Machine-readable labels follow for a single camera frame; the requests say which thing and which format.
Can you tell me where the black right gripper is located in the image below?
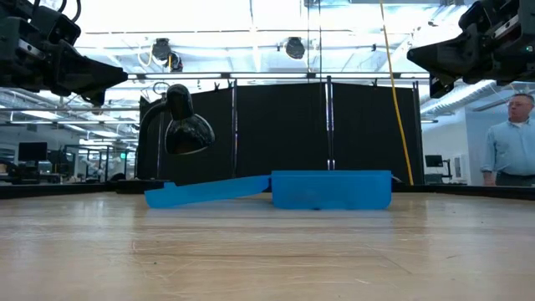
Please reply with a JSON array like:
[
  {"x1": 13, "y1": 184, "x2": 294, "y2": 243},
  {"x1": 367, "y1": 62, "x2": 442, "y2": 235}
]
[{"x1": 407, "y1": 0, "x2": 535, "y2": 99}]

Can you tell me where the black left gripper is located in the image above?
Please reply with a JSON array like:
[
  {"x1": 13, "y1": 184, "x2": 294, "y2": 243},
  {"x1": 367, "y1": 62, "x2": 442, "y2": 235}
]
[{"x1": 0, "y1": 0, "x2": 129, "y2": 105}]

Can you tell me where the blue plastic supply box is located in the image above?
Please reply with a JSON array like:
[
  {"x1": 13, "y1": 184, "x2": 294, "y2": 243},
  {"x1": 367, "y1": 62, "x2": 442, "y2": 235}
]
[{"x1": 144, "y1": 169, "x2": 394, "y2": 211}]

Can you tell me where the black ceiling spotlight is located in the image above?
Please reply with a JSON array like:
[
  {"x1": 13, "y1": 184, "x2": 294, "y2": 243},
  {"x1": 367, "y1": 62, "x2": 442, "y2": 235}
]
[
  {"x1": 284, "y1": 36, "x2": 307, "y2": 60},
  {"x1": 150, "y1": 38, "x2": 184, "y2": 73}
]

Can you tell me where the person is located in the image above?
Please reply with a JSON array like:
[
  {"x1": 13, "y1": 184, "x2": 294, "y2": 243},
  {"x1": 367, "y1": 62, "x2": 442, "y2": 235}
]
[{"x1": 480, "y1": 92, "x2": 535, "y2": 187}]

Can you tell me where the black desk lamp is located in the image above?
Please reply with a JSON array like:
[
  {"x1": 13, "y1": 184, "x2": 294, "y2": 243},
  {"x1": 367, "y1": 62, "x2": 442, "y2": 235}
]
[{"x1": 115, "y1": 83, "x2": 217, "y2": 193}]

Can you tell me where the black partition screen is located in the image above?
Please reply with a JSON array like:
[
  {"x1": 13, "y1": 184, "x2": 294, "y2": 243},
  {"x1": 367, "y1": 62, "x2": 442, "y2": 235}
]
[{"x1": 137, "y1": 79, "x2": 425, "y2": 187}]

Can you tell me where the grey overhead crossbar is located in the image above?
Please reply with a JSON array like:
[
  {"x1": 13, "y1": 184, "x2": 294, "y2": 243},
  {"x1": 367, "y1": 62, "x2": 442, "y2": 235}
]
[{"x1": 125, "y1": 70, "x2": 432, "y2": 81}]

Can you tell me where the yellow hanging cable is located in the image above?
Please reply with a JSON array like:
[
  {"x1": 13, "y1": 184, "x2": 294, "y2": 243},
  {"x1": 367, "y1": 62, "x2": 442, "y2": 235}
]
[{"x1": 378, "y1": 0, "x2": 415, "y2": 187}]

